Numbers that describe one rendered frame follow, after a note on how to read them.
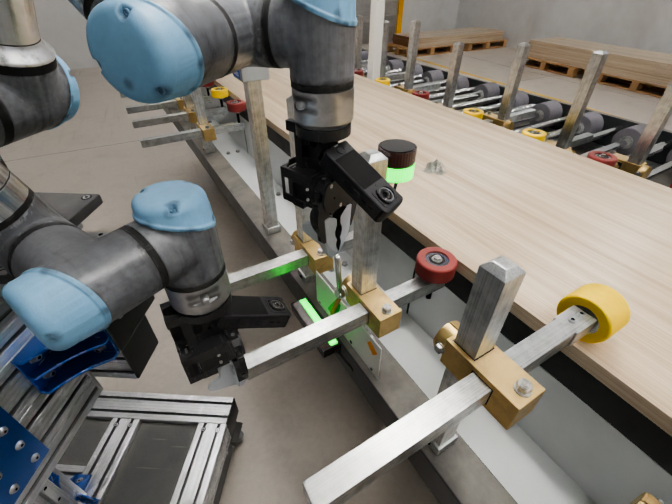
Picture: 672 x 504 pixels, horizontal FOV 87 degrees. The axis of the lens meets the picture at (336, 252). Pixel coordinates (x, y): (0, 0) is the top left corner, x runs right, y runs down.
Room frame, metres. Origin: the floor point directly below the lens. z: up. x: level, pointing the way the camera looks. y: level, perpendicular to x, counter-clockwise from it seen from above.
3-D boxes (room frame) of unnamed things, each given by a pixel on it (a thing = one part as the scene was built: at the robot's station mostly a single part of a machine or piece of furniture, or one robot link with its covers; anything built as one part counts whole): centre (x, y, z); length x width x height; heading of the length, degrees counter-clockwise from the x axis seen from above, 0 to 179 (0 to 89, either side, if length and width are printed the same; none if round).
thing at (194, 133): (1.52, 0.61, 0.80); 0.44 x 0.03 x 0.04; 121
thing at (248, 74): (0.95, 0.21, 1.18); 0.07 x 0.07 x 0.08; 31
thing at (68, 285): (0.25, 0.25, 1.12); 0.11 x 0.11 x 0.08; 55
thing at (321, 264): (0.70, 0.06, 0.81); 0.14 x 0.06 x 0.05; 31
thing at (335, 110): (0.45, 0.02, 1.23); 0.08 x 0.08 x 0.05
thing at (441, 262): (0.55, -0.20, 0.85); 0.08 x 0.08 x 0.11
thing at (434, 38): (8.78, -2.41, 0.23); 2.42 x 0.76 x 0.17; 118
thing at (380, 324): (0.49, -0.07, 0.85); 0.14 x 0.06 x 0.05; 31
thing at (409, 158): (0.53, -0.10, 1.14); 0.06 x 0.06 x 0.02
